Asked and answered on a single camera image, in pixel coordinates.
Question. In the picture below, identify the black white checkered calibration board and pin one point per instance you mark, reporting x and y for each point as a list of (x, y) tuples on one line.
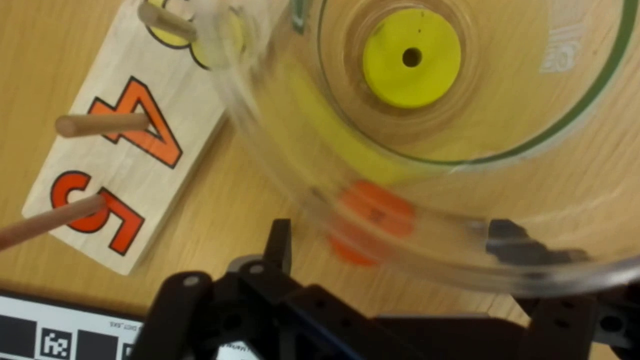
[(67, 321)]

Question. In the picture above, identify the clear plastic cup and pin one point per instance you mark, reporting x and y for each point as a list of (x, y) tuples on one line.
[(533, 166)]

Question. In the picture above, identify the yellow disc with hole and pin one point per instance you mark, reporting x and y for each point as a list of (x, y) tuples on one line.
[(393, 77)]

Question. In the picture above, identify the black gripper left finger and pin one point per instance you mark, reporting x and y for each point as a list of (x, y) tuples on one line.
[(280, 247)]

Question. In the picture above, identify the wooden number peg board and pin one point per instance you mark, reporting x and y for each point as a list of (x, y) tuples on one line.
[(132, 61)]

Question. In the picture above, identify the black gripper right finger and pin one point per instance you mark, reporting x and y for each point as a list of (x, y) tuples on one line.
[(533, 252)]

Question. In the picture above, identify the orange disc with hole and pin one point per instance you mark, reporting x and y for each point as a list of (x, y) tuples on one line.
[(373, 221)]

